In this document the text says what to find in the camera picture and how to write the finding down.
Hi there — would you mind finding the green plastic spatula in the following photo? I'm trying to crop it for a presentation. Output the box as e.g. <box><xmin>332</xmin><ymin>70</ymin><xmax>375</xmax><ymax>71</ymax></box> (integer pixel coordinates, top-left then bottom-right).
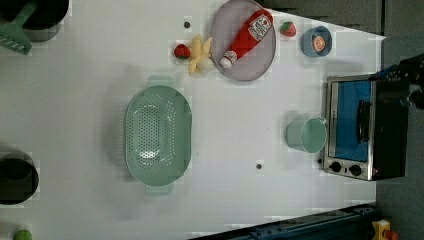
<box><xmin>0</xmin><ymin>0</ymin><xmax>38</xmax><ymax>55</ymax></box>

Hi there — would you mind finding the red toy strawberry near bowl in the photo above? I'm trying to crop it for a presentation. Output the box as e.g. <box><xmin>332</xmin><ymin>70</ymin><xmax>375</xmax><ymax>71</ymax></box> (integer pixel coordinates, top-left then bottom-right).
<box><xmin>280</xmin><ymin>21</ymin><xmax>297</xmax><ymax>37</ymax></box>

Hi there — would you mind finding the black pot with spatula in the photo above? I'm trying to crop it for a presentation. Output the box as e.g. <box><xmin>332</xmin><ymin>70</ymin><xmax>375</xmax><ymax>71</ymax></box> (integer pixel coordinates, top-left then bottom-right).
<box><xmin>0</xmin><ymin>0</ymin><xmax>70</xmax><ymax>42</ymax></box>

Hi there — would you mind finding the yellow red object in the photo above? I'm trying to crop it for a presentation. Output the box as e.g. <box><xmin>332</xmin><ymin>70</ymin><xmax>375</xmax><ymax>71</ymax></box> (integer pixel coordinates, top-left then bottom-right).
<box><xmin>372</xmin><ymin>219</ymin><xmax>399</xmax><ymax>240</ymax></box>

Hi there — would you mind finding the black silver toaster oven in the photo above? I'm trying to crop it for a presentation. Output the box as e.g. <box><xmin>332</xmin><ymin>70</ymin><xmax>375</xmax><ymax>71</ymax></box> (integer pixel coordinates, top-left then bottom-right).
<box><xmin>323</xmin><ymin>75</ymin><xmax>409</xmax><ymax>181</ymax></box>

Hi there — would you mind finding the light green mug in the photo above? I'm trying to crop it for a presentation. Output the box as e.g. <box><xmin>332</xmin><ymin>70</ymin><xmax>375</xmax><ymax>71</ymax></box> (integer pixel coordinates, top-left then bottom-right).
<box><xmin>286</xmin><ymin>118</ymin><xmax>327</xmax><ymax>153</ymax></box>

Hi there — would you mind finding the orange slice toy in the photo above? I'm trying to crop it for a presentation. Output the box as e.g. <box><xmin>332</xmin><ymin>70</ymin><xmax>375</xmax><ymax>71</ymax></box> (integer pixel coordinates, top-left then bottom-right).
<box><xmin>312</xmin><ymin>36</ymin><xmax>326</xmax><ymax>52</ymax></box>

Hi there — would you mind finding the black cylindrical cup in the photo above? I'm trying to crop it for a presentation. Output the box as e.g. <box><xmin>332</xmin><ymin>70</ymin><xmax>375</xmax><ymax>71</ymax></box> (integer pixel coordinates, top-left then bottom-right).
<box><xmin>0</xmin><ymin>152</ymin><xmax>39</xmax><ymax>205</ymax></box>

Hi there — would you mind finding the blue bowl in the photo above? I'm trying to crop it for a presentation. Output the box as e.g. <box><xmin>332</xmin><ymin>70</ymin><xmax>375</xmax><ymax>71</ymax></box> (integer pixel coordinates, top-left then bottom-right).
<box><xmin>301</xmin><ymin>26</ymin><xmax>332</xmax><ymax>58</ymax></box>

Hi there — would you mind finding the green oval plastic strainer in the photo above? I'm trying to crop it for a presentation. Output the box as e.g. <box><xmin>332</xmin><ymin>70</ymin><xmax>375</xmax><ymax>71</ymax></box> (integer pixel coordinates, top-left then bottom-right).
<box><xmin>123</xmin><ymin>75</ymin><xmax>192</xmax><ymax>196</ymax></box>

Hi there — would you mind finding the grey round plate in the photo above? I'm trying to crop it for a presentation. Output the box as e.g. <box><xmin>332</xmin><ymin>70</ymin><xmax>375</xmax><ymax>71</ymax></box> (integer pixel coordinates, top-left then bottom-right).
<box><xmin>210</xmin><ymin>0</ymin><xmax>276</xmax><ymax>81</ymax></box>

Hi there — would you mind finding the red ketchup bottle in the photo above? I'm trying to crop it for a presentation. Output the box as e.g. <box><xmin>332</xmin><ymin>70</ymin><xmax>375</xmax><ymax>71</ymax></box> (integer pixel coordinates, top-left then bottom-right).
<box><xmin>220</xmin><ymin>9</ymin><xmax>273</xmax><ymax>69</ymax></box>

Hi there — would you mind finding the yellow peeled toy banana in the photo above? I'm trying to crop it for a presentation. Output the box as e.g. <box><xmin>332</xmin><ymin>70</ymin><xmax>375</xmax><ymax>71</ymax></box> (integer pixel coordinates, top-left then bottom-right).
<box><xmin>188</xmin><ymin>34</ymin><xmax>214</xmax><ymax>75</ymax></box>

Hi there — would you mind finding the green toy fruit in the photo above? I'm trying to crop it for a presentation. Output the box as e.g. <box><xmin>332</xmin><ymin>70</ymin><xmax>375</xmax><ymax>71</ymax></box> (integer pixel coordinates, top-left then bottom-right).
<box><xmin>13</xmin><ymin>230</ymin><xmax>33</xmax><ymax>240</ymax></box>

